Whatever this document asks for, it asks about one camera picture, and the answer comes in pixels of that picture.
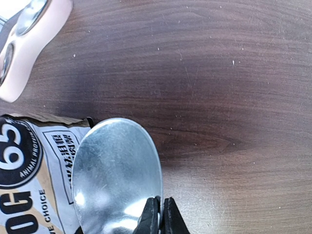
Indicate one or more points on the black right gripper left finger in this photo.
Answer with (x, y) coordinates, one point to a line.
(148, 222)

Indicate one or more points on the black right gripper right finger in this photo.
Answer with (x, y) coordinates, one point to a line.
(173, 222)

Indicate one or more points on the metal food scoop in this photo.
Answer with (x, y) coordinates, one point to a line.
(116, 169)

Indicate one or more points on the pet food bag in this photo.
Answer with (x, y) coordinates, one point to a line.
(36, 160)

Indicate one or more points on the pink double pet feeder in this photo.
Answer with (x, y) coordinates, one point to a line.
(28, 47)

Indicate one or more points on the front steel feeder bowl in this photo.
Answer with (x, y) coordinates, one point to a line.
(7, 62)

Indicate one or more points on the steel feeder bowl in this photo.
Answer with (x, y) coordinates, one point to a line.
(7, 62)
(30, 15)

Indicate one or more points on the rear steel feeder bowl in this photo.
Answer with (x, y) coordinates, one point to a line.
(30, 15)

